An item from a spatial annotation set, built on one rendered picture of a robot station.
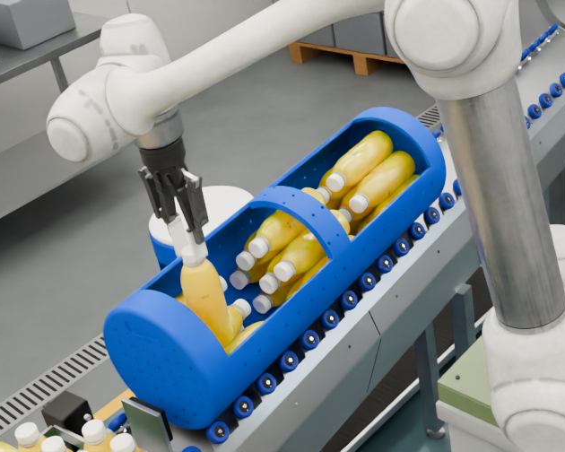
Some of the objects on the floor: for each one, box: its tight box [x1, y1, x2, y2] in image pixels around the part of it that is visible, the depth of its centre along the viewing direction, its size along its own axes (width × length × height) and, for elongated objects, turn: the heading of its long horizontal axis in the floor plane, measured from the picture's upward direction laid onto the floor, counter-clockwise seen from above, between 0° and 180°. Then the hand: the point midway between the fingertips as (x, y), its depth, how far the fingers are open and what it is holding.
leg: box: [413, 320, 445, 439], centre depth 277 cm, size 6×6×63 cm
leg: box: [549, 167, 565, 225], centre depth 338 cm, size 6×6×63 cm
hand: (187, 240), depth 162 cm, fingers closed on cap, 4 cm apart
